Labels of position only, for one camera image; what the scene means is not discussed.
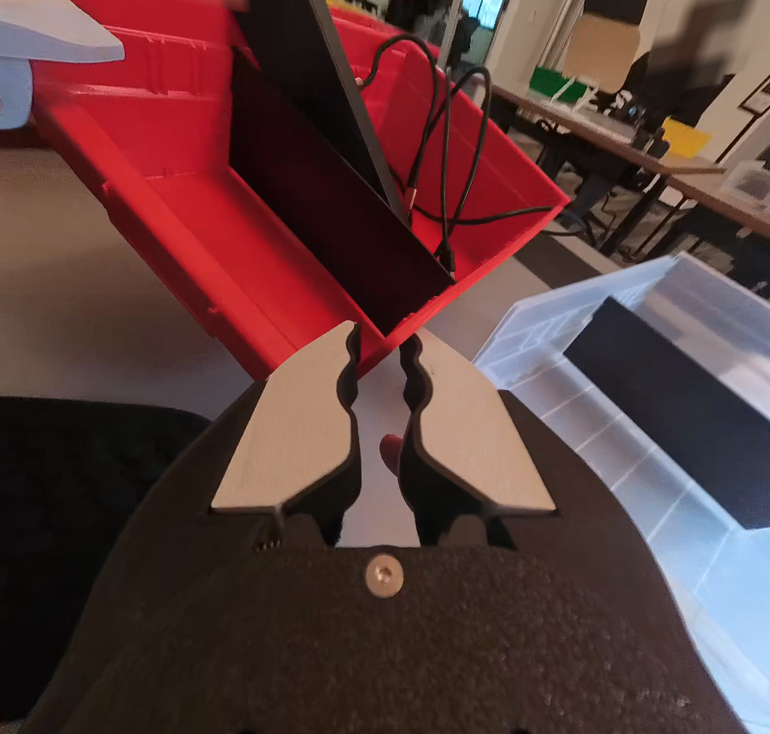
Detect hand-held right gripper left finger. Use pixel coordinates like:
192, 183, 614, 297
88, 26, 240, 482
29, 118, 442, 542
211, 320, 363, 536

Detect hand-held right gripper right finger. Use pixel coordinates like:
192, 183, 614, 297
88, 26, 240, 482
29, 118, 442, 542
398, 327, 557, 536

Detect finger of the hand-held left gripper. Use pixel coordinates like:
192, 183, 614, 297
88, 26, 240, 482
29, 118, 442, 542
0, 0, 126, 130

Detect clear plastic bin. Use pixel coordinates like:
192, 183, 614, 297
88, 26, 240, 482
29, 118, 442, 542
472, 253, 770, 734

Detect red plastic bin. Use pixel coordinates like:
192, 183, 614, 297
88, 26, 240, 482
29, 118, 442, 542
15, 0, 571, 381

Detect black bin divider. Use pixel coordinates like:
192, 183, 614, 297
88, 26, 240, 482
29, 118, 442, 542
564, 296, 770, 530
230, 0, 456, 337

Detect wooden table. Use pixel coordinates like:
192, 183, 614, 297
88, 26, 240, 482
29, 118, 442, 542
492, 81, 729, 260
668, 172, 770, 242

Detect green box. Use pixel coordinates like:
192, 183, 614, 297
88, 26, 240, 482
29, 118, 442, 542
528, 65, 590, 105

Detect yellow plastic bin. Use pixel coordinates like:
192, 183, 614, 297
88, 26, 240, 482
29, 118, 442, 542
661, 117, 712, 159

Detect wooden document stand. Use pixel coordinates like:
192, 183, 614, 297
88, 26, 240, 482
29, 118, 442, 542
550, 12, 643, 114

